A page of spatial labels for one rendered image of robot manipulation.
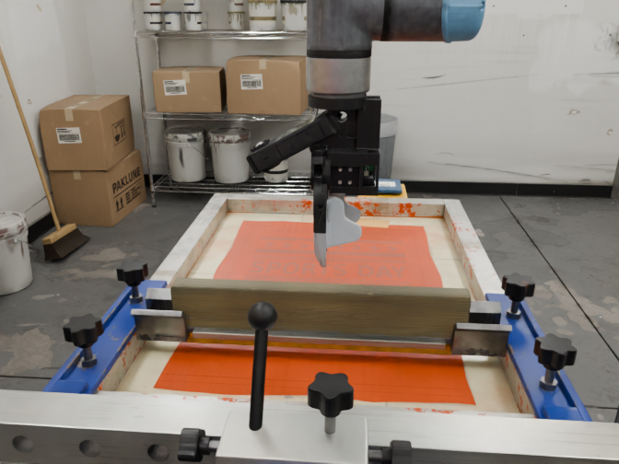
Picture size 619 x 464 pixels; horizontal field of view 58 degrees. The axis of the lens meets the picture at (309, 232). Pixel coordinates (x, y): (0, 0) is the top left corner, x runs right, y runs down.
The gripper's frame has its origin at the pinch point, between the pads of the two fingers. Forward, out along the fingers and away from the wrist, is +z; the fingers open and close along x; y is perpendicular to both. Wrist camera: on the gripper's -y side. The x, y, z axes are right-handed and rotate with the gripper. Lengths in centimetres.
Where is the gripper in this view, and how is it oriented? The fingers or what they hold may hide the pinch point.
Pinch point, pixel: (319, 249)
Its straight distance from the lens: 73.9
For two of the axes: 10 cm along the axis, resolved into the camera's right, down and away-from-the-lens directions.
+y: 10.0, 0.2, -0.5
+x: 0.6, -3.7, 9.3
